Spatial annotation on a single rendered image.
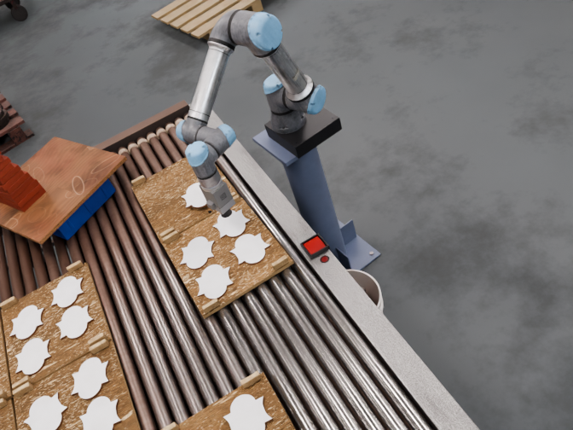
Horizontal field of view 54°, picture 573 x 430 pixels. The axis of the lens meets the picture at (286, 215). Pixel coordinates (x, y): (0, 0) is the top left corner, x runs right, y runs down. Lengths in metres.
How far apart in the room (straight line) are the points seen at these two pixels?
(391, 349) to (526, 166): 1.99
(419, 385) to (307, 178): 1.24
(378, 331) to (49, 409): 1.03
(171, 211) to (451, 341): 1.38
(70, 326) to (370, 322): 1.03
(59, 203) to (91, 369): 0.79
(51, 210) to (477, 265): 1.99
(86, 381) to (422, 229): 1.92
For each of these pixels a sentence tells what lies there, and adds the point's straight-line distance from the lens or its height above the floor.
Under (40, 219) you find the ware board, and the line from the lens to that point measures 2.46.
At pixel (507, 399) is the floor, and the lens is 2.63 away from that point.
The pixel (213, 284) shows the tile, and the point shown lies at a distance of 1.95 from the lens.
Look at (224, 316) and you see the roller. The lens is 1.88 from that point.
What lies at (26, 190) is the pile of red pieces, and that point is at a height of 1.11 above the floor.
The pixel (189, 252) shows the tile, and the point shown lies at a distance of 2.08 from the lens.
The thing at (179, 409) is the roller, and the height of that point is 0.92.
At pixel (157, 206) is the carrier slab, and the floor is 0.94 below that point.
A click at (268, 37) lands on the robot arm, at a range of 1.95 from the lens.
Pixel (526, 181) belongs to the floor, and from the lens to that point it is 3.38.
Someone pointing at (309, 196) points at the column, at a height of 0.56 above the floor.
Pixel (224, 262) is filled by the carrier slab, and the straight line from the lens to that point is 2.00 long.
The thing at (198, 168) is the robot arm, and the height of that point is 1.26.
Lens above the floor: 2.38
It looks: 44 degrees down
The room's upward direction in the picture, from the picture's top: 21 degrees counter-clockwise
